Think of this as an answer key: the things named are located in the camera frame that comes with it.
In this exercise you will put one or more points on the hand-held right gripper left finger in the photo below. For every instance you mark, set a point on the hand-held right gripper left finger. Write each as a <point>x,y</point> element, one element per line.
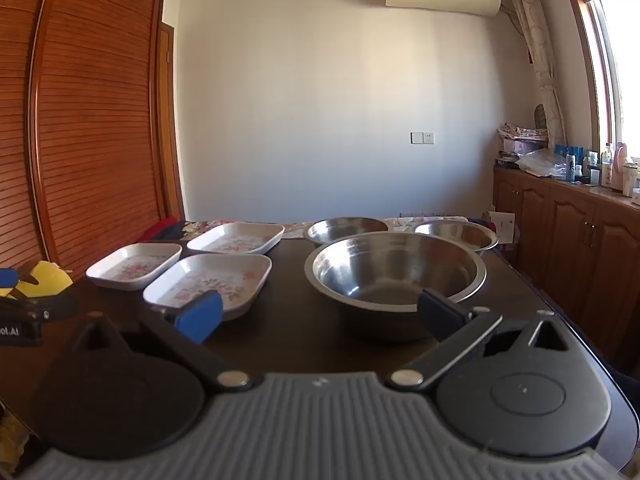
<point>200,319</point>

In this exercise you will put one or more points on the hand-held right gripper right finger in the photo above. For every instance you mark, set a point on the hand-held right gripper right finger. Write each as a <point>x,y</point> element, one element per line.
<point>440,316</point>

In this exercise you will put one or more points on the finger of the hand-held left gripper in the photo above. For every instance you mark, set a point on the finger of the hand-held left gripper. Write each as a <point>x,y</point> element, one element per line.
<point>50,307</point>
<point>7,277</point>

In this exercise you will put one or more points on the white floral rectangular plate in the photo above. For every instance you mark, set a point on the white floral rectangular plate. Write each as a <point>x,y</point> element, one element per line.
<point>225,272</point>
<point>235,237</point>
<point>132,266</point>

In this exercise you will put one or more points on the large stainless steel bowl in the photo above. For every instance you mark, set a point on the large stainless steel bowl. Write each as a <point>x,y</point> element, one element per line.
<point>395,270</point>

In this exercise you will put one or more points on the medium stainless steel bowl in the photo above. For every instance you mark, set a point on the medium stainless steel bowl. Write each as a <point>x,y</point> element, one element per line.
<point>455,234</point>

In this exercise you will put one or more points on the small stainless steel bowl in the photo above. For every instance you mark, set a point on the small stainless steel bowl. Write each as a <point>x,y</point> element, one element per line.
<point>345,227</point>

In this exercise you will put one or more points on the yellow plush toy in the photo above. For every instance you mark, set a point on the yellow plush toy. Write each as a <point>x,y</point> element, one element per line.
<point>47,277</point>

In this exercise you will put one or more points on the navy cloth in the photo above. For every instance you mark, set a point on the navy cloth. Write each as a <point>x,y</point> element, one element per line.
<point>179,232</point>

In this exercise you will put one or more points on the floral blanket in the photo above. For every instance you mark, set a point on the floral blanket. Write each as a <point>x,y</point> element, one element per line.
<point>200,226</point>

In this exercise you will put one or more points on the red cloth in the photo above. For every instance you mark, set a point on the red cloth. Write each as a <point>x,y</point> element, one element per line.
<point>157,229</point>

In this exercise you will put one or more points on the white paper bag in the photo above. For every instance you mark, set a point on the white paper bag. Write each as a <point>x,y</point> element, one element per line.
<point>502,227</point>

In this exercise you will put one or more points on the wooden cabinet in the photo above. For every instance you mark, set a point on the wooden cabinet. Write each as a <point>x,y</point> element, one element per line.
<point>575,240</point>

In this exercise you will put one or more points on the clear plastic bag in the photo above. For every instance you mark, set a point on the clear plastic bag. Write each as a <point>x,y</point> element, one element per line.
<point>542,162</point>

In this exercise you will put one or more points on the wooden slatted wardrobe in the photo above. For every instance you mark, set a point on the wooden slatted wardrobe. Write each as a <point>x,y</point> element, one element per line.
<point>90,110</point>

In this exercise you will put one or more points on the stack of printed papers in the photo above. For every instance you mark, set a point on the stack of printed papers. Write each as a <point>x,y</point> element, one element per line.
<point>520,132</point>

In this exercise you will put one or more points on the blue boxes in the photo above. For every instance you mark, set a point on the blue boxes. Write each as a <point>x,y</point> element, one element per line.
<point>567,151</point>

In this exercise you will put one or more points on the white bottle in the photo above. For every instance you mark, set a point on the white bottle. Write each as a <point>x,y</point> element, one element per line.
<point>607,170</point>

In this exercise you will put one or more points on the woven hand fan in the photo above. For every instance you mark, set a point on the woven hand fan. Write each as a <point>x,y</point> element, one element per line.
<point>540,117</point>

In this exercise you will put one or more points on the white jar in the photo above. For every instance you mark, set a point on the white jar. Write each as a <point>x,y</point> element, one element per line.
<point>631,180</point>

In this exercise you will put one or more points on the pink bottle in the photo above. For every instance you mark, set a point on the pink bottle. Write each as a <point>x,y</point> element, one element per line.
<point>621,165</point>

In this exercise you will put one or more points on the patterned beige curtain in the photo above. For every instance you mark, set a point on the patterned beige curtain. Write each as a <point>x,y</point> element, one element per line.
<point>542,60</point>

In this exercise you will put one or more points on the window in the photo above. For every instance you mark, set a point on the window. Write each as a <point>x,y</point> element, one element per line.
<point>625,60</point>

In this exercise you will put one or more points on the white wall switch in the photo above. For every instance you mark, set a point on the white wall switch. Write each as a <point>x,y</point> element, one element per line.
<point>422,138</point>

